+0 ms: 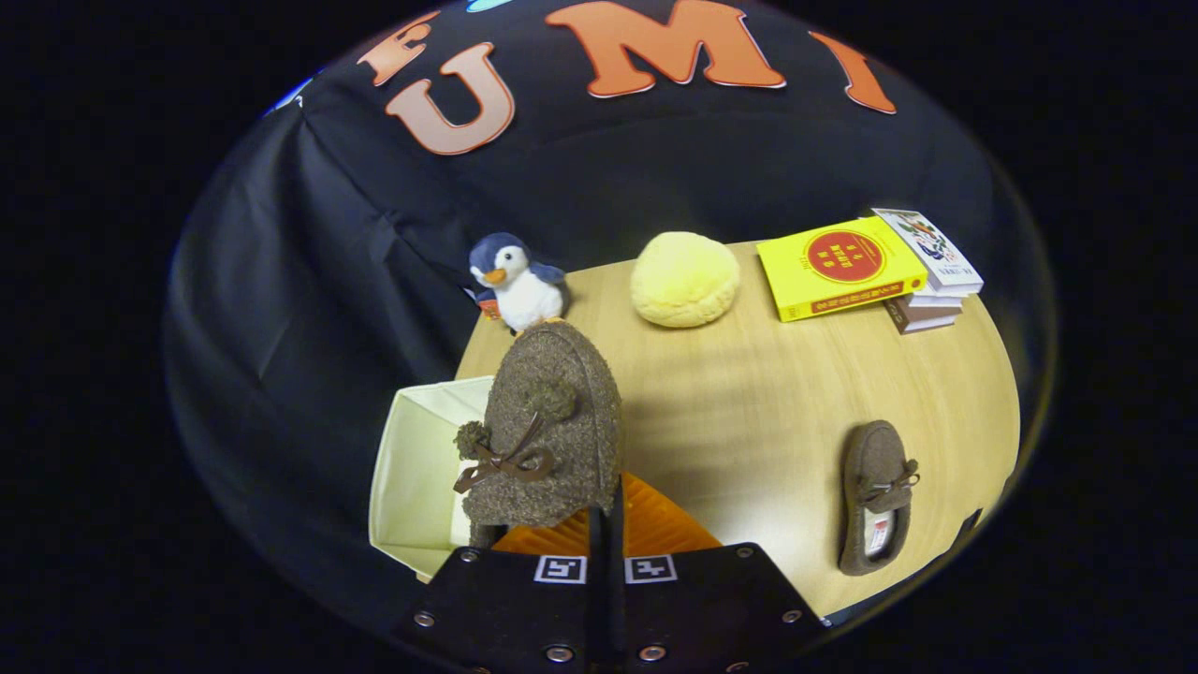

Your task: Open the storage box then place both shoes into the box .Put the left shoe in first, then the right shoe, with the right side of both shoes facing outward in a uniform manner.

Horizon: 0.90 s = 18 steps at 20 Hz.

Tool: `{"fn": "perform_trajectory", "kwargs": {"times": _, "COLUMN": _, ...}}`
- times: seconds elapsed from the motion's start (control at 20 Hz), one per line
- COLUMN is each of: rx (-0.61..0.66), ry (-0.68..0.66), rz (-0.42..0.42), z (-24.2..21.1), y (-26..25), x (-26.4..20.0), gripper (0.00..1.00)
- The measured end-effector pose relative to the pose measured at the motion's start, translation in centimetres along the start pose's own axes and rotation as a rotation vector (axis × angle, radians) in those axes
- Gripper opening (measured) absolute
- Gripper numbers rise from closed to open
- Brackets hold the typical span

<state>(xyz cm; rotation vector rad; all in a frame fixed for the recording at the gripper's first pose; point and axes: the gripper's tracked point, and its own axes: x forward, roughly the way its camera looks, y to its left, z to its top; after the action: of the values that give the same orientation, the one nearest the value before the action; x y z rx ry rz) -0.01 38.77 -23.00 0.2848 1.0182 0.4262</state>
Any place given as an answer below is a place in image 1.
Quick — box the yellow book red label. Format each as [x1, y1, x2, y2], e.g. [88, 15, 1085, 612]
[756, 216, 929, 323]

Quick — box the penguin plush toy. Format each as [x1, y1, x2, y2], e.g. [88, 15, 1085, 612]
[468, 232, 570, 335]

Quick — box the beige fabric storage box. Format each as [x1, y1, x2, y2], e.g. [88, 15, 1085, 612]
[368, 376, 497, 581]

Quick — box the brown cover book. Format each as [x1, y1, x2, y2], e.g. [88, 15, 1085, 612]
[884, 298, 960, 335]

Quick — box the yellow bun plush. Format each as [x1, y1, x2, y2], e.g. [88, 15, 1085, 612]
[630, 231, 740, 329]

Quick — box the plain white book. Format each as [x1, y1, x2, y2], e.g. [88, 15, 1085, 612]
[903, 286, 970, 312]

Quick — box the white illustrated book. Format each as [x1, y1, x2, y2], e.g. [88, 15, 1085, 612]
[870, 207, 984, 296]

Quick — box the brown fuzzy shoe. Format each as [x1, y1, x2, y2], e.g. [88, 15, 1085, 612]
[838, 419, 921, 576]
[453, 321, 624, 549]

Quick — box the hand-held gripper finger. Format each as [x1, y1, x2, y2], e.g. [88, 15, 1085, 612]
[608, 473, 829, 674]
[398, 505, 609, 674]

